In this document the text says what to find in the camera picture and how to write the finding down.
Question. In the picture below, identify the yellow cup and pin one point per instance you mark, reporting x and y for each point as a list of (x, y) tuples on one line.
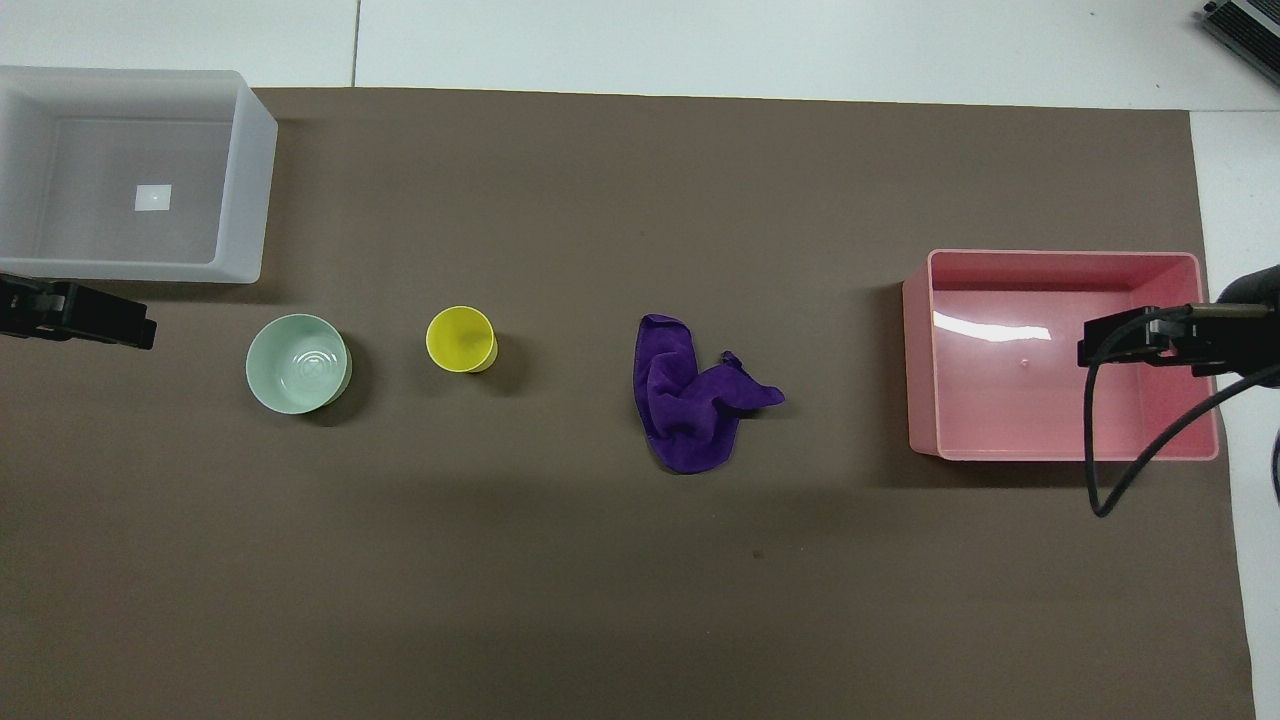
[(460, 340)]

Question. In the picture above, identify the pink plastic box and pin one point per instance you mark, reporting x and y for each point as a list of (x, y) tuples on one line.
[(1000, 400)]

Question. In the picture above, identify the purple cloth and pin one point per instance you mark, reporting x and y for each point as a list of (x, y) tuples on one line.
[(685, 410)]

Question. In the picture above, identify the translucent white plastic box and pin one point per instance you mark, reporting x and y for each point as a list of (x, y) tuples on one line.
[(240, 180)]

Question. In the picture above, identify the pale green bowl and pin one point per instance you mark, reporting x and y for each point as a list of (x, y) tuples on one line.
[(297, 365)]

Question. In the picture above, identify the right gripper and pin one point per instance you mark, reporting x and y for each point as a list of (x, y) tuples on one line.
[(1240, 345)]

